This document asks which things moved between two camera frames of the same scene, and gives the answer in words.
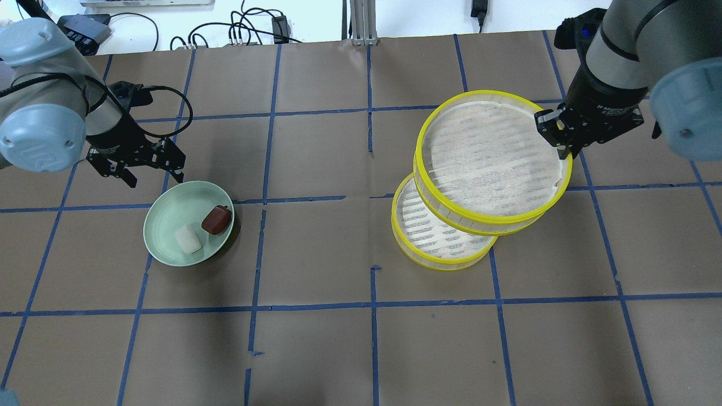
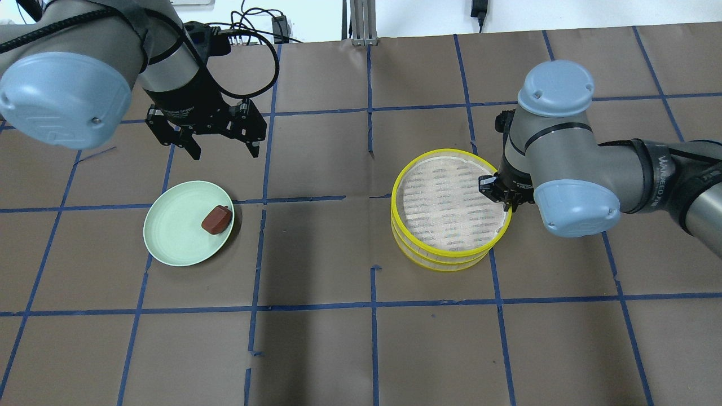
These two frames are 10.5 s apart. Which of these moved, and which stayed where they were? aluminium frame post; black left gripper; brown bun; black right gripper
Moved: black right gripper; black left gripper
Stayed: brown bun; aluminium frame post
